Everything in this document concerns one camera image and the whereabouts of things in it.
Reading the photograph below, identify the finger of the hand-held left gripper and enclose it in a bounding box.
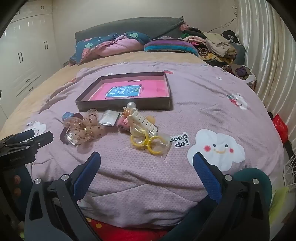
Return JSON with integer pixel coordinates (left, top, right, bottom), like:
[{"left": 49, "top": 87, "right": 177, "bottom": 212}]
[
  {"left": 22, "top": 131, "right": 54, "bottom": 150},
  {"left": 0, "top": 129, "right": 36, "bottom": 145}
]

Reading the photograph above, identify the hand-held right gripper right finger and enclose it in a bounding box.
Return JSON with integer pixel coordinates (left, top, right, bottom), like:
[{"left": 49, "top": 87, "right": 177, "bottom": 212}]
[{"left": 193, "top": 152, "right": 271, "bottom": 241}]

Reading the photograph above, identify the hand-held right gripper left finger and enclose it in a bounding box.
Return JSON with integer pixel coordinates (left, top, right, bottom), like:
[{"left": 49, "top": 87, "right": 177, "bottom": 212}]
[{"left": 24, "top": 152, "right": 102, "bottom": 241}]

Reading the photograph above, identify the maroon hair clip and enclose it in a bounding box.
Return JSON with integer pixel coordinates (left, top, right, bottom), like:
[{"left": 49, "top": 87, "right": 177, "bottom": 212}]
[{"left": 60, "top": 127, "right": 77, "bottom": 145}]

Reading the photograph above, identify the sheer dotted bow hair clip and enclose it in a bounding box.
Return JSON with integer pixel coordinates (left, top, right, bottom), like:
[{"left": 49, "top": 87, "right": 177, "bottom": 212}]
[{"left": 62, "top": 108, "right": 107, "bottom": 145}]

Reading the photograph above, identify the shallow cardboard box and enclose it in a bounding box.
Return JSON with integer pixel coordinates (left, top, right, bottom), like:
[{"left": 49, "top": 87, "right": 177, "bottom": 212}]
[{"left": 75, "top": 72, "right": 173, "bottom": 112}]

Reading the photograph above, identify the cream claw hair clip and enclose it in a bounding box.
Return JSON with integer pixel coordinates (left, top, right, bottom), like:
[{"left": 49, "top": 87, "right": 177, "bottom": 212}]
[{"left": 128, "top": 109, "right": 159, "bottom": 133}]

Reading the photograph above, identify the person's left hand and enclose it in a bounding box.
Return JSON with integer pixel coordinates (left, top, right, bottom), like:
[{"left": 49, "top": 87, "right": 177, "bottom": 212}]
[{"left": 10, "top": 173, "right": 25, "bottom": 197}]

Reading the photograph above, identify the teal chair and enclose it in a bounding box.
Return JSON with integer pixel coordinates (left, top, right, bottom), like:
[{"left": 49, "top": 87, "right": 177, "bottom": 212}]
[{"left": 162, "top": 167, "right": 273, "bottom": 241}]

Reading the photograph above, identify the small silver packet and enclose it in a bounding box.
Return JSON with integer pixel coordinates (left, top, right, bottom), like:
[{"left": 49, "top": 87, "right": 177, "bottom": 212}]
[{"left": 99, "top": 110, "right": 120, "bottom": 127}]

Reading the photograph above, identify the red dotted cloth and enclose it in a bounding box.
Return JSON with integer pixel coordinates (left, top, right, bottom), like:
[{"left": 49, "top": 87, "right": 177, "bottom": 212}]
[{"left": 85, "top": 217, "right": 167, "bottom": 241}]

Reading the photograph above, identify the clear packet with pink accessory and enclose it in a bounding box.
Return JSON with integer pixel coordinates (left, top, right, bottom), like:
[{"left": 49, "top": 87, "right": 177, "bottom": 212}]
[{"left": 117, "top": 116, "right": 131, "bottom": 131}]

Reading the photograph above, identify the purple printed blanket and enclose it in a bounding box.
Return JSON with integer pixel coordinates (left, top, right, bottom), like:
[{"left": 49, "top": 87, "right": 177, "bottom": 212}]
[{"left": 30, "top": 61, "right": 285, "bottom": 230}]

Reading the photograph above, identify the yellow green cloth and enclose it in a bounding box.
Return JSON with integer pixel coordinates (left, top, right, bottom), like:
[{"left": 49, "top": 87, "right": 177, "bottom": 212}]
[{"left": 270, "top": 187, "right": 290, "bottom": 220}]

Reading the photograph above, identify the pearl hair clip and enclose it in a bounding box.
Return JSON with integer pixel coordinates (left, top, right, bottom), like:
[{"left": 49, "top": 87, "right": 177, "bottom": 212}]
[{"left": 122, "top": 102, "right": 139, "bottom": 116}]

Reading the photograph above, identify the white wardrobe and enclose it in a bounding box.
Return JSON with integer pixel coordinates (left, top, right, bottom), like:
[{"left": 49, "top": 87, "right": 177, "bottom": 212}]
[{"left": 0, "top": 0, "right": 63, "bottom": 121}]

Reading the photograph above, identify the red bag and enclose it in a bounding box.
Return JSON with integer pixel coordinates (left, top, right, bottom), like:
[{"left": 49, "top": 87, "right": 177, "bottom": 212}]
[{"left": 272, "top": 113, "right": 289, "bottom": 143}]

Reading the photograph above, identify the pink book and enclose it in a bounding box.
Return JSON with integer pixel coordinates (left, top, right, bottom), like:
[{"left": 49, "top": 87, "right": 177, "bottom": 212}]
[{"left": 89, "top": 80, "right": 168, "bottom": 101}]

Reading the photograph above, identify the floral blue pink quilt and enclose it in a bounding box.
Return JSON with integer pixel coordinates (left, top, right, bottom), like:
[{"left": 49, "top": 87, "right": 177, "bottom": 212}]
[{"left": 69, "top": 31, "right": 151, "bottom": 66}]

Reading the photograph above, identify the bag of clothes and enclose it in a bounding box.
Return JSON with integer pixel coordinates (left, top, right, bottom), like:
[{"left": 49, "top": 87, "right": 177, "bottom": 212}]
[{"left": 222, "top": 64, "right": 257, "bottom": 88}]

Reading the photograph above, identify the pile of clothes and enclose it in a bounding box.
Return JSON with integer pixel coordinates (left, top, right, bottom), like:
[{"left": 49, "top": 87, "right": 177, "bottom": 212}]
[{"left": 180, "top": 23, "right": 245, "bottom": 66}]

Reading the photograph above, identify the white curtain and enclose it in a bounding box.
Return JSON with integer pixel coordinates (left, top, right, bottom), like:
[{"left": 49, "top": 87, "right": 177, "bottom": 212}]
[{"left": 236, "top": 0, "right": 296, "bottom": 130}]

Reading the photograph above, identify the striped folded blanket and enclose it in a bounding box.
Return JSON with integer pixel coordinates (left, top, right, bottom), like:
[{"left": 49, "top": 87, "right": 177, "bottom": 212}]
[{"left": 144, "top": 38, "right": 199, "bottom": 57}]

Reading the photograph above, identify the grey headboard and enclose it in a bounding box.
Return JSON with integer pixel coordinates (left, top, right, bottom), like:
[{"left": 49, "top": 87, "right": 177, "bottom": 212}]
[{"left": 74, "top": 16, "right": 185, "bottom": 44}]

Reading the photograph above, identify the white wire basket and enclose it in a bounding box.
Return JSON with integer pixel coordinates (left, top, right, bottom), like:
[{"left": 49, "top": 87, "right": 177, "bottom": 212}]
[{"left": 281, "top": 153, "right": 296, "bottom": 193}]

